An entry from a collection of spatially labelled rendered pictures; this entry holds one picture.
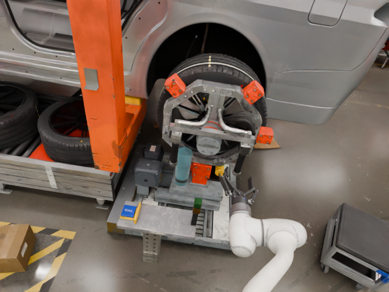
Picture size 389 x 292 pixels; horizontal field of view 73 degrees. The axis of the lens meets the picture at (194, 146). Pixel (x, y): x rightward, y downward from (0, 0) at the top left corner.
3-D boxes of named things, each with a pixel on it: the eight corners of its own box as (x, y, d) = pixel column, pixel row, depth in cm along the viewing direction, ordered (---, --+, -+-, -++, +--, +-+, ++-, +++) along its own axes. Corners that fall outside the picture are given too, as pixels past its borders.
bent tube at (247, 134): (248, 116, 142) (253, 99, 136) (250, 138, 128) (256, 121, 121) (215, 111, 142) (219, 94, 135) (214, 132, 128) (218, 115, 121)
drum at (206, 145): (220, 134, 160) (224, 115, 151) (219, 159, 144) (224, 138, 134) (197, 131, 160) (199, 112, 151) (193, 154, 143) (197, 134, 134)
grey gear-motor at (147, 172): (167, 164, 233) (169, 134, 210) (157, 203, 201) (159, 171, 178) (146, 161, 233) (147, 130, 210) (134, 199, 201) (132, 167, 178)
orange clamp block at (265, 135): (253, 134, 159) (268, 137, 159) (254, 142, 153) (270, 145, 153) (257, 125, 154) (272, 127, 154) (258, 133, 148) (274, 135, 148)
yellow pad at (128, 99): (145, 96, 201) (145, 90, 197) (140, 105, 190) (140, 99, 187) (127, 93, 200) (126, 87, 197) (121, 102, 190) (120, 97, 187)
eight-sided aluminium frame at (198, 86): (244, 163, 173) (270, 90, 138) (245, 171, 168) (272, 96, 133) (162, 150, 172) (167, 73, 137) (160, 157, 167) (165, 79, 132)
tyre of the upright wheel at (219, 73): (178, 145, 202) (267, 134, 187) (173, 167, 184) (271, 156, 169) (148, 64, 162) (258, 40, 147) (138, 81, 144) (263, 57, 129)
